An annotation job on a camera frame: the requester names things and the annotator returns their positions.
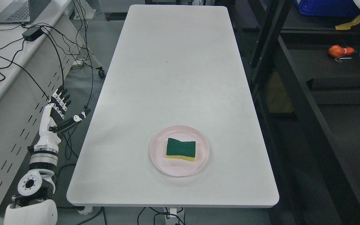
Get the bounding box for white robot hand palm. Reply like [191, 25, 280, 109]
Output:
[38, 104, 61, 147]

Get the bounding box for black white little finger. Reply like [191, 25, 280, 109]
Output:
[52, 87, 68, 97]

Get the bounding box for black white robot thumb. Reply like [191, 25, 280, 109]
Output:
[49, 108, 92, 133]

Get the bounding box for black cables under table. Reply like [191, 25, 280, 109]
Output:
[136, 207, 187, 225]

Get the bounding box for black cable on desk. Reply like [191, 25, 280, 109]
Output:
[0, 22, 66, 100]

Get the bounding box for orange toy on shelf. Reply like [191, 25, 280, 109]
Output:
[327, 45, 355, 58]

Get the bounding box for blue plastic bin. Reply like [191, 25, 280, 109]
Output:
[294, 0, 360, 17]

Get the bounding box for black power adapter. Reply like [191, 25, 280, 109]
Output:
[22, 26, 44, 42]

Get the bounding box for white perforated side desk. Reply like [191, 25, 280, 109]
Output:
[0, 0, 73, 205]

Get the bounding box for green yellow sponge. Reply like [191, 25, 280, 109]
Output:
[166, 138, 196, 162]

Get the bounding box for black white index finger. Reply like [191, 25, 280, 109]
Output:
[54, 106, 65, 120]

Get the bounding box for white table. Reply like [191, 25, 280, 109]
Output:
[66, 5, 279, 208]

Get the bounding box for black metal shelf rack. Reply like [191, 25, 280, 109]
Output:
[215, 0, 360, 225]

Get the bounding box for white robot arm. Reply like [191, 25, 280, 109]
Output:
[4, 85, 91, 225]

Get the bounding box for white power strip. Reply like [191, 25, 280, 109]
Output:
[71, 59, 85, 69]

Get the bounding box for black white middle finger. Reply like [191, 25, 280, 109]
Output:
[51, 99, 72, 112]

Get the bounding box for yellow tape strip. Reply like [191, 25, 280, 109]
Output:
[335, 14, 360, 30]

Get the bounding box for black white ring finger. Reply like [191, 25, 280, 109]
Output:
[51, 93, 70, 103]

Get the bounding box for grey laptop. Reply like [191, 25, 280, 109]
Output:
[0, 0, 51, 24]

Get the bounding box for pink round plate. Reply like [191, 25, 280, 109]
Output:
[150, 125, 210, 177]

